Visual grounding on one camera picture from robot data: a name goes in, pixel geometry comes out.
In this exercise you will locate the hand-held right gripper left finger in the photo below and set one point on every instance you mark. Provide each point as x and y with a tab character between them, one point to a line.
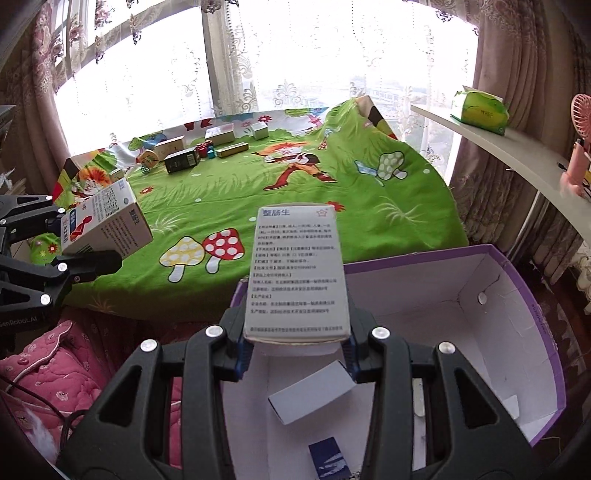
242	360

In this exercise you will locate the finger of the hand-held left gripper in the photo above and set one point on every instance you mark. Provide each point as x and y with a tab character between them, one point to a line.
92	265
41	214

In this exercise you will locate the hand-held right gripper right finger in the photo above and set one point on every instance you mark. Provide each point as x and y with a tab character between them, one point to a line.
353	364

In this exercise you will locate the white medicine box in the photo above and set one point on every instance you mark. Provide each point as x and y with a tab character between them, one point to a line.
295	277
106	221

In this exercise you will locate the large white box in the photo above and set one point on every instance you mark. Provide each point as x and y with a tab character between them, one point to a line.
309	394

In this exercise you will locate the navy blue box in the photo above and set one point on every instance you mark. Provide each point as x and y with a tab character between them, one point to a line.
328	457

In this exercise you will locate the purple cardboard box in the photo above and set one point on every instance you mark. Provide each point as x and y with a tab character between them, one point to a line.
461	300

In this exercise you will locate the beige cardboard box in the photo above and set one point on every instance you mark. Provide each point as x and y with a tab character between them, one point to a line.
168	147

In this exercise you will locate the white pink box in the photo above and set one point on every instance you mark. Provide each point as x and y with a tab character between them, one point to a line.
219	134

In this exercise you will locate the pink quilt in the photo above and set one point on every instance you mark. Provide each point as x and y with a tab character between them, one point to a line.
69	369

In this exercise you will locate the round beige small box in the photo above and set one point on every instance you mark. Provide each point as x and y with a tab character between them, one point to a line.
148	159

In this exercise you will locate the black box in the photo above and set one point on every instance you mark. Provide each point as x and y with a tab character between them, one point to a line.
181	161

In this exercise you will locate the brown patterned curtain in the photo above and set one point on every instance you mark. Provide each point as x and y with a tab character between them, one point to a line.
37	60
503	60

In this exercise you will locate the red toy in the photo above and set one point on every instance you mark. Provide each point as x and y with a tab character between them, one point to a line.
202	150

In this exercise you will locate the green cartoon printed cloth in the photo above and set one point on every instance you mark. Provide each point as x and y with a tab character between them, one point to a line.
277	198

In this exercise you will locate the small white box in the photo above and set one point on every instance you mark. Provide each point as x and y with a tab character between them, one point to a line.
260	130

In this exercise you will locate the white curved shelf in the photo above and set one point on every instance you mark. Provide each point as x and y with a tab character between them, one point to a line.
508	157

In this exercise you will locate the green tissue pack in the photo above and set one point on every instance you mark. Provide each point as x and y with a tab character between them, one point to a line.
480	110

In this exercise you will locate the pink fan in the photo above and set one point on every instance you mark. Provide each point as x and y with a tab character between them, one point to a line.
582	115

